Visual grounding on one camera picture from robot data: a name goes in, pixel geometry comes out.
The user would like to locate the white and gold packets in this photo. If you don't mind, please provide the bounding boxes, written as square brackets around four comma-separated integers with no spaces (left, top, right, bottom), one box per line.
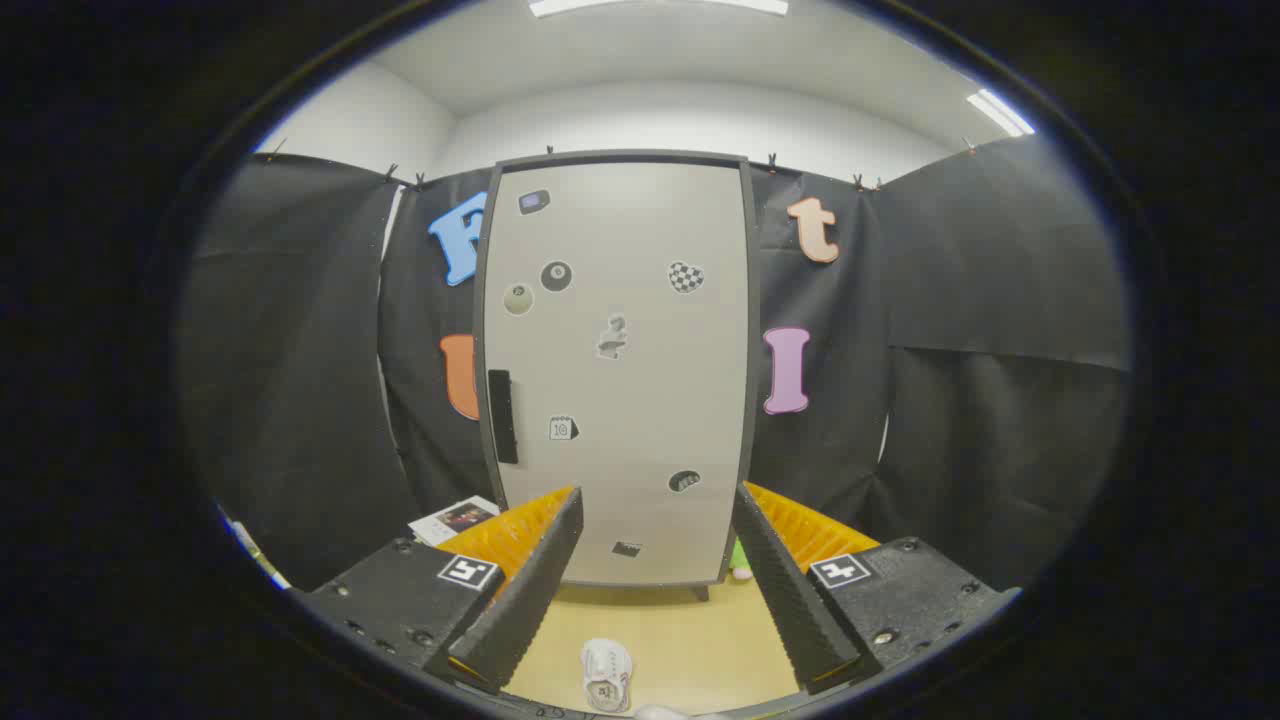
[225,515,293,591]

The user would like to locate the black door handle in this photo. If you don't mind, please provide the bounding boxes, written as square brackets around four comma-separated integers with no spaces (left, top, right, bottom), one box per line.
[488,369,519,465]

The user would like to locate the long ceiling light panel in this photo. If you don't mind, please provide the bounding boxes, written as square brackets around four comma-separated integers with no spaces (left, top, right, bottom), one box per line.
[528,0,791,19]

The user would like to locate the black backdrop cloth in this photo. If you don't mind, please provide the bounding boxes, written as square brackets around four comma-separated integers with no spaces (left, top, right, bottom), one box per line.
[178,135,1133,591]

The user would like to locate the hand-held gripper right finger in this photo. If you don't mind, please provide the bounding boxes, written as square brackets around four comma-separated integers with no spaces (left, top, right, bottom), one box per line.
[732,481,1023,698]

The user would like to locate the white book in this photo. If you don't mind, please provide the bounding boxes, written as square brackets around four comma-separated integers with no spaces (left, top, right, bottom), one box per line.
[408,496,501,547]

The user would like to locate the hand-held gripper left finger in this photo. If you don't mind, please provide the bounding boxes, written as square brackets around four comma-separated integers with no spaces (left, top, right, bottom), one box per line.
[305,486,585,696]

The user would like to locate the small ceiling light panel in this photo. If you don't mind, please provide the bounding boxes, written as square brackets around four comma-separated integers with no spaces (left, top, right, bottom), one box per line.
[966,88,1037,138]

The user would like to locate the grey shoe cabinet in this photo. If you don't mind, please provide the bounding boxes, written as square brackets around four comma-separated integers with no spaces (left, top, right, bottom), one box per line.
[472,150,763,603]

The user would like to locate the white shoe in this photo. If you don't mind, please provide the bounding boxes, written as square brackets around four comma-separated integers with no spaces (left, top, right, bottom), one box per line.
[582,638,634,713]

